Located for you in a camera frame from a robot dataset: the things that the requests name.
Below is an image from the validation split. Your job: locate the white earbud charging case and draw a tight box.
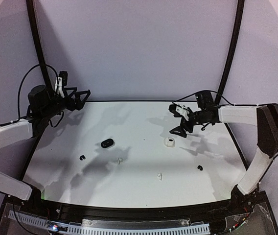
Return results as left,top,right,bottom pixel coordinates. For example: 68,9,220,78
163,137,175,148

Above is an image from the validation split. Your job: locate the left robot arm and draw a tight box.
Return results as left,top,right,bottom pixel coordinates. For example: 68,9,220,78
0,85,91,201

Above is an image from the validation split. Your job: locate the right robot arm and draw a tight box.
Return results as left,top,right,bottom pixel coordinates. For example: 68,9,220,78
168,90,278,195

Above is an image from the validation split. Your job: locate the black earbud charging case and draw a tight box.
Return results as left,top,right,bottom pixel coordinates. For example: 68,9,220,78
100,138,115,149

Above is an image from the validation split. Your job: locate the black earbud left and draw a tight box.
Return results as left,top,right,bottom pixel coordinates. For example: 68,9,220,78
79,155,85,161

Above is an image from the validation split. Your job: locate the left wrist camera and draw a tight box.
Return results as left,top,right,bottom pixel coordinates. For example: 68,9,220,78
58,71,68,86

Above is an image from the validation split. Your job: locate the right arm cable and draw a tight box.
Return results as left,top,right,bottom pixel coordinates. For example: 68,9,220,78
172,90,278,162

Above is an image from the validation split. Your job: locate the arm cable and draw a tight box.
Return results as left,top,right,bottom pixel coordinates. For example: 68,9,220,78
16,63,65,128
172,90,278,162

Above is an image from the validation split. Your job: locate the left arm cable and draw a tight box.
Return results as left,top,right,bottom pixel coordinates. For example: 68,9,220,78
16,63,65,128

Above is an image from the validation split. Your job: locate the left black frame post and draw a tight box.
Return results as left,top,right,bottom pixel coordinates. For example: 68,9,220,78
25,0,53,95

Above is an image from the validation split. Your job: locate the white slotted cable duct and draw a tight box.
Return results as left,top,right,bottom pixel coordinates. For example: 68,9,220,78
5,210,210,235

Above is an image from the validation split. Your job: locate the black front frame rail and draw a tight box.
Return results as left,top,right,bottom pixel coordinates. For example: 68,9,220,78
42,200,234,221

